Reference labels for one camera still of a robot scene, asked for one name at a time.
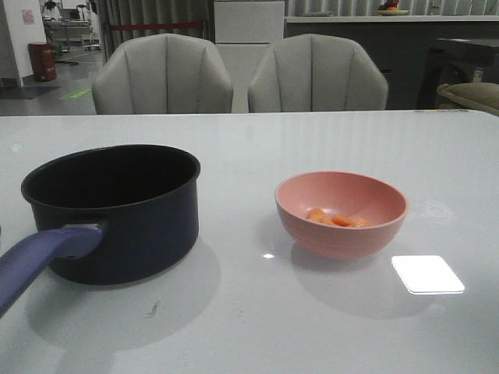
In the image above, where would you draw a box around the orange ham slice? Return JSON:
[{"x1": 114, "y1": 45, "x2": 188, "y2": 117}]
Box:
[
  {"x1": 331, "y1": 214, "x2": 353, "y2": 227},
  {"x1": 306, "y1": 207, "x2": 326, "y2": 223},
  {"x1": 349, "y1": 217, "x2": 372, "y2": 228}
]

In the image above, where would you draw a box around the pink bowl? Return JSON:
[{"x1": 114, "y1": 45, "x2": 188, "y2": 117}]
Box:
[{"x1": 274, "y1": 171, "x2": 409, "y2": 259}]

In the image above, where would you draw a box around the right beige chair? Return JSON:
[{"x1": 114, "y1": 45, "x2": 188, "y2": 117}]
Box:
[{"x1": 247, "y1": 34, "x2": 389, "y2": 113}]

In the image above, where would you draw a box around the beige chair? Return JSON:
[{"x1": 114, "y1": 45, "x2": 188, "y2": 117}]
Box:
[
  {"x1": 247, "y1": 34, "x2": 389, "y2": 113},
  {"x1": 92, "y1": 34, "x2": 233, "y2": 115}
]

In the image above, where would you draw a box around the dark blue saucepan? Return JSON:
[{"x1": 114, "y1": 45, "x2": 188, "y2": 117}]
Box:
[{"x1": 1, "y1": 144, "x2": 200, "y2": 312}]

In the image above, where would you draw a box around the left beige chair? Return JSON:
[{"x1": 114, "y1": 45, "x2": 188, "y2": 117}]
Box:
[{"x1": 92, "y1": 34, "x2": 233, "y2": 115}]

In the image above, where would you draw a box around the white cabinet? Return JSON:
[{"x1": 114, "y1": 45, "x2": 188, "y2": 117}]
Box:
[{"x1": 214, "y1": 1, "x2": 285, "y2": 113}]

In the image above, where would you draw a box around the red barrier belt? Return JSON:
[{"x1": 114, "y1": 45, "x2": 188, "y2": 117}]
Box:
[{"x1": 109, "y1": 21, "x2": 204, "y2": 31}]

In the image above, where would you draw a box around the grey counter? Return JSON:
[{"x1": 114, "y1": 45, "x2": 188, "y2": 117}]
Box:
[{"x1": 285, "y1": 16, "x2": 498, "y2": 109}]

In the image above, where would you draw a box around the fruit plate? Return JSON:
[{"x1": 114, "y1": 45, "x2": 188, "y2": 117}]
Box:
[{"x1": 377, "y1": 0, "x2": 409, "y2": 16}]

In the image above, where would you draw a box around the red trash bin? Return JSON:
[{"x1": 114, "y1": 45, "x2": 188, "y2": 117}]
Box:
[{"x1": 28, "y1": 42, "x2": 57, "y2": 82}]

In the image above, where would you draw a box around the beige cushion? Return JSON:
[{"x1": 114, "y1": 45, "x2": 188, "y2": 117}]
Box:
[{"x1": 437, "y1": 83, "x2": 498, "y2": 116}]

